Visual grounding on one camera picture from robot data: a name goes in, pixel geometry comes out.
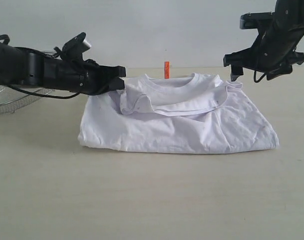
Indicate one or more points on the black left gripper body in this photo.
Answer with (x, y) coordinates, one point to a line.
(81, 77)

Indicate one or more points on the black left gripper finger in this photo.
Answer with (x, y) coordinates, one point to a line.
(112, 85)
(112, 71)

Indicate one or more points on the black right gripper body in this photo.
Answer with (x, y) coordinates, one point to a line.
(277, 45)

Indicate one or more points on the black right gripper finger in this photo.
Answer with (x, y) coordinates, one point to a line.
(284, 69)
(241, 59)

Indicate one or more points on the white t-shirt red print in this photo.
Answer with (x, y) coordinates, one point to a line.
(197, 114)

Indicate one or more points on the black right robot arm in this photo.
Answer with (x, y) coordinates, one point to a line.
(286, 12)

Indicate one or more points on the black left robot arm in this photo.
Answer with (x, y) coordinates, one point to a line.
(34, 74)

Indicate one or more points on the orange shirt neck label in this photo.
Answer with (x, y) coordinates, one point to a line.
(166, 69)

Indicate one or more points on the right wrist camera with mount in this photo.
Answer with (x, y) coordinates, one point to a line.
(259, 20)

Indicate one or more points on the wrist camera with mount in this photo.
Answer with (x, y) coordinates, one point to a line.
(74, 48)
(259, 20)

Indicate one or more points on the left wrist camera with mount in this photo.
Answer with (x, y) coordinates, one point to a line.
(74, 48)

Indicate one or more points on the metal wire mesh basket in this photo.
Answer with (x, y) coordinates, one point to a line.
(14, 100)

